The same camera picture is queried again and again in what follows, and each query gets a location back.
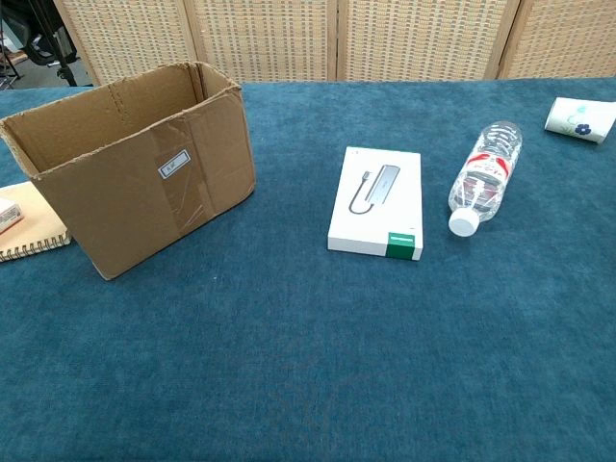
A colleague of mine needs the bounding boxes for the black tripod stand equipment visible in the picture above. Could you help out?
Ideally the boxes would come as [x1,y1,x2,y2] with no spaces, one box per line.
[0,0,82,90]

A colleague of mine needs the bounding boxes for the brown open cardboard box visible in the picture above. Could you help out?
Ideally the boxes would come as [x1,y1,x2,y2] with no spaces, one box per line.
[0,61,257,282]

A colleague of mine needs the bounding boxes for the white USB hub product box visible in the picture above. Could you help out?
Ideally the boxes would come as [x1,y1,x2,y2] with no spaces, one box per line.
[327,146,424,264]

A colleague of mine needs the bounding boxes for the white floral paper cup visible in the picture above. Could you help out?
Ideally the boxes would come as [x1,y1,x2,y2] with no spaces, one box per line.
[544,96,616,145]

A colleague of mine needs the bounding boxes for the clear plastic water bottle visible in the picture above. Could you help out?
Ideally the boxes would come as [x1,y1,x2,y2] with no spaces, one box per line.
[448,119,525,238]

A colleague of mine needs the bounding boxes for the spiral-bound kraft notebook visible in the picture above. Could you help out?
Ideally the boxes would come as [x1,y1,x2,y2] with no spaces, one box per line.
[0,181,74,264]

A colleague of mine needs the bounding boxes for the blue velvet tablecloth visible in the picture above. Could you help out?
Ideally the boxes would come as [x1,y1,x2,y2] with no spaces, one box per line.
[0,75,616,462]

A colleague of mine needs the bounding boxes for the woven rattan screen panel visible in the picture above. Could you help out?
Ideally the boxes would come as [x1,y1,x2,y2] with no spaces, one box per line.
[184,0,339,84]
[335,0,522,82]
[51,0,194,88]
[497,0,616,81]

